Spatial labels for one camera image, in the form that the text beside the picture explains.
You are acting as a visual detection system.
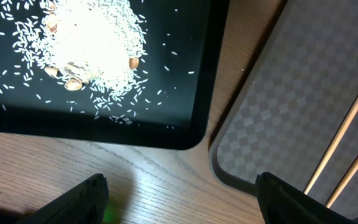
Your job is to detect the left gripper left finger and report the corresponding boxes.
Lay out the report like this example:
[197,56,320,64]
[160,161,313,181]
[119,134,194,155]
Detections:
[16,174,109,224]

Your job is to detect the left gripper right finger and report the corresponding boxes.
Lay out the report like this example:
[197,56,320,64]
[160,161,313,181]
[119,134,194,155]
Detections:
[255,172,353,224]

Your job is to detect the wooden chopstick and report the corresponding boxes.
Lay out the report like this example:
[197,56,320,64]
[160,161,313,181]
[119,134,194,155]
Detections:
[326,156,358,208]
[303,95,358,195]

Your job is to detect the black waste tray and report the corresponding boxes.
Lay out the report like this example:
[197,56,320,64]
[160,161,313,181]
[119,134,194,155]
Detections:
[0,0,231,151]

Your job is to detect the nut shell pieces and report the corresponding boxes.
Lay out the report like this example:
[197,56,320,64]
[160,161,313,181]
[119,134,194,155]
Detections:
[45,0,145,91]

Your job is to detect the scattered rice grains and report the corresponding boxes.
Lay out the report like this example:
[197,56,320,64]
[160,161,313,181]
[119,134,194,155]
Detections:
[0,0,196,130]

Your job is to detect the brown serving tray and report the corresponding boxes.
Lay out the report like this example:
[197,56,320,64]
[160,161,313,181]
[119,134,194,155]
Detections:
[209,1,358,223]

